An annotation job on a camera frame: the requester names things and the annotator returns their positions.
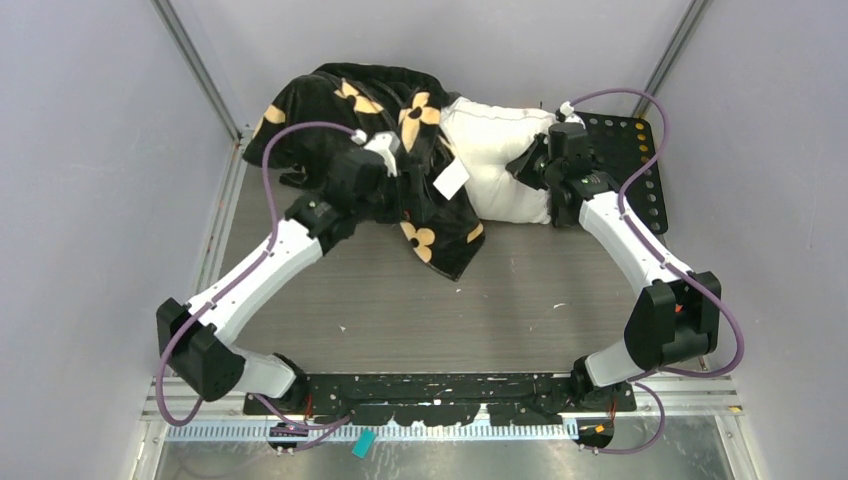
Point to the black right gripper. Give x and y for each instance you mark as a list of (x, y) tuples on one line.
[(521, 167)]

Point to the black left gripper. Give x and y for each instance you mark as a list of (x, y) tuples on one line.
[(386, 173)]

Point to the black floral pillowcase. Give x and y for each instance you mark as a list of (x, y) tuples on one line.
[(313, 118)]

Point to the white pillow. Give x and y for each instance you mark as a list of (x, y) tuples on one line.
[(486, 138)]

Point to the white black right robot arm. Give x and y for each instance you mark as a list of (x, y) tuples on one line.
[(672, 320)]

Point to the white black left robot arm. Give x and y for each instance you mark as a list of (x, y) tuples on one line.
[(196, 337)]

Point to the black perforated plate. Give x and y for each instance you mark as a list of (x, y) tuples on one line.
[(621, 146)]

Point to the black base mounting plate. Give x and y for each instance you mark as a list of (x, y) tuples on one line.
[(508, 399)]

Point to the teal tape piece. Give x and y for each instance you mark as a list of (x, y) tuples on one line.
[(364, 443)]

